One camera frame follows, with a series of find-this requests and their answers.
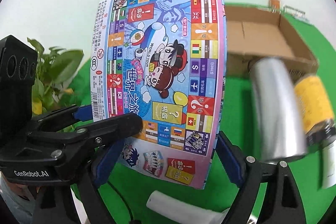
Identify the colourful board game box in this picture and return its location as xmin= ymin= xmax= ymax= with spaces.
xmin=91 ymin=0 xmax=227 ymax=189

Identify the operator hand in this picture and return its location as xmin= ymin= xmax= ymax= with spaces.
xmin=1 ymin=173 xmax=35 ymax=223

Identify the green leafy plant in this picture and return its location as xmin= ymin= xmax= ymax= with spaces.
xmin=27 ymin=38 xmax=84 ymax=116

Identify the silver metal cup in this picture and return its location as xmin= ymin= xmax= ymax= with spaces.
xmin=249 ymin=57 xmax=307 ymax=164

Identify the white paper sheet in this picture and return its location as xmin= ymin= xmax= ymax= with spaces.
xmin=322 ymin=141 xmax=336 ymax=189

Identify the white foam roll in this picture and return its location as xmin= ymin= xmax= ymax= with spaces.
xmin=146 ymin=190 xmax=229 ymax=224

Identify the yellow label bottle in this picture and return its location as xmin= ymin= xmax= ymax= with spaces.
xmin=294 ymin=74 xmax=335 ymax=147

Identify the brown cardboard box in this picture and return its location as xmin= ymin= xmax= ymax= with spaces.
xmin=225 ymin=5 xmax=319 ymax=81

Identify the white striped small box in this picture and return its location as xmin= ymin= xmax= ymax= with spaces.
xmin=283 ymin=5 xmax=306 ymax=21

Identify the orange small box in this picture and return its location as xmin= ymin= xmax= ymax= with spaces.
xmin=269 ymin=0 xmax=281 ymax=12

